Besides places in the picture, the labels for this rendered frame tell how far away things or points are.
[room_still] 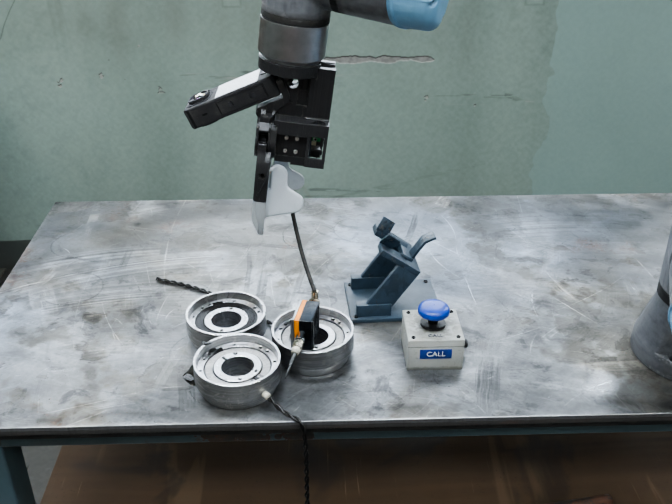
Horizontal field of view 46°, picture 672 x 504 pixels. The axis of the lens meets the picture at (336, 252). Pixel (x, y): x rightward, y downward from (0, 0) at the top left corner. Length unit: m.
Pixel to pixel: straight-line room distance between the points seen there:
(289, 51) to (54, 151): 1.95
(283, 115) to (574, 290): 0.53
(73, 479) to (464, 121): 1.79
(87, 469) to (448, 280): 0.61
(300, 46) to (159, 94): 1.77
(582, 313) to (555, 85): 1.59
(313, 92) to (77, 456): 0.70
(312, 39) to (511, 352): 0.48
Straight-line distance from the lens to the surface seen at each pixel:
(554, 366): 1.05
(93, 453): 1.31
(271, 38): 0.87
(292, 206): 0.93
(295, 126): 0.89
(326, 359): 0.98
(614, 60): 2.71
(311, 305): 1.00
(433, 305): 1.00
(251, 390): 0.93
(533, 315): 1.14
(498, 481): 1.24
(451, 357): 1.01
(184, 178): 2.70
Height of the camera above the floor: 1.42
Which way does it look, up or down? 29 degrees down
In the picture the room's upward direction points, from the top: straight up
